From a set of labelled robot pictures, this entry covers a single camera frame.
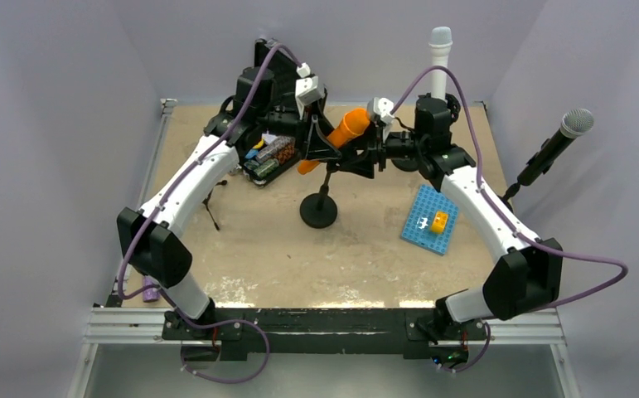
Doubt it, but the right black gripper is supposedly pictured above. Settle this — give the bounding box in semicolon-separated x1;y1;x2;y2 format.
338;119;426;179

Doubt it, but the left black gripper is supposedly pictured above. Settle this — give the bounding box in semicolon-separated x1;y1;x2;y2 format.
257;99;342;161

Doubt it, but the orange microphone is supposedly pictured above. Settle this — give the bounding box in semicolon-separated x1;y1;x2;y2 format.
297;105;370;175

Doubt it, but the black round base clip stand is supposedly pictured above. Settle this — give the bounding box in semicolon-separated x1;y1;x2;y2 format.
299;163;339;229

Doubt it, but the black tripod shock mount stand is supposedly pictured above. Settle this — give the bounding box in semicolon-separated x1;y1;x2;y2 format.
202;180;230;232

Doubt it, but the purple glitter microphone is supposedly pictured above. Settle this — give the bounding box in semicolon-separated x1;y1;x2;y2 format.
142;275;161;303

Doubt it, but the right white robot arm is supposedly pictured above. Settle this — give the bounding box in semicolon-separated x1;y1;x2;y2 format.
329;95;563;337

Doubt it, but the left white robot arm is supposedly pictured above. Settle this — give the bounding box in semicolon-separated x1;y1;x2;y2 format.
117;63;340;339

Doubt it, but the white microphone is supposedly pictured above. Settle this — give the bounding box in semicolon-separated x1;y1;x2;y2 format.
428;27;453;100

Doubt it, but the black stand at right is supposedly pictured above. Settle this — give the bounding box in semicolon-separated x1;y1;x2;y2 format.
501;182;522;212

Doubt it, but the black microphone silver grille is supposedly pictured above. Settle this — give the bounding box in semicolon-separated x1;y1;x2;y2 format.
516;109;594;186

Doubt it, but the black poker chip case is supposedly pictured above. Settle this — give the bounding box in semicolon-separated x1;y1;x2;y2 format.
234;51;298;187

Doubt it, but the orange lego brick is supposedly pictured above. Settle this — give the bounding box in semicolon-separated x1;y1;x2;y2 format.
429;211;449;235

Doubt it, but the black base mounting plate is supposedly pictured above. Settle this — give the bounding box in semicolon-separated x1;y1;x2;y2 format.
162;308;487;361

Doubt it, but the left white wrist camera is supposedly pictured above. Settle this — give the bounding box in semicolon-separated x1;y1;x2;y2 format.
294;63;326;108

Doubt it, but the black shock mount round stand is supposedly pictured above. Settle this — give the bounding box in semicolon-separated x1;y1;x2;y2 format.
390;93;461;172

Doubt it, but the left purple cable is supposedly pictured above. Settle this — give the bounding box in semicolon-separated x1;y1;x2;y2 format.
115;42;307;331

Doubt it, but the purple cable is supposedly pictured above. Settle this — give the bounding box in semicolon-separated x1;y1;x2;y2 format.
115;42;307;331
390;66;629;314

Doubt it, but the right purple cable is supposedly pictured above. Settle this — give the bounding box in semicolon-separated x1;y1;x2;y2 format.
390;66;629;314

